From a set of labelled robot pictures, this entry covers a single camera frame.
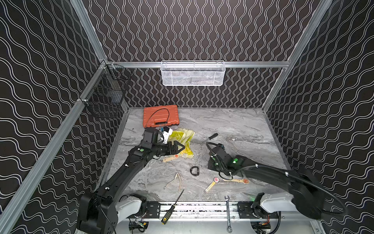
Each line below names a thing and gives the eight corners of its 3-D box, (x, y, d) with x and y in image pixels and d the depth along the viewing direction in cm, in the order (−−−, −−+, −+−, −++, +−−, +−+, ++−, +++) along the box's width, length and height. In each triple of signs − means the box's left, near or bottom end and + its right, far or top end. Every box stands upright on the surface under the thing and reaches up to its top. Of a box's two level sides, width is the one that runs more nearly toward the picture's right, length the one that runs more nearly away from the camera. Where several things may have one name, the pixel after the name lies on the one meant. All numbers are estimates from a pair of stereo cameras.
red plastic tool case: (144, 130, 109) (142, 125, 104) (145, 112, 120) (143, 107, 116) (180, 126, 112) (179, 121, 107) (177, 109, 123) (177, 103, 118)
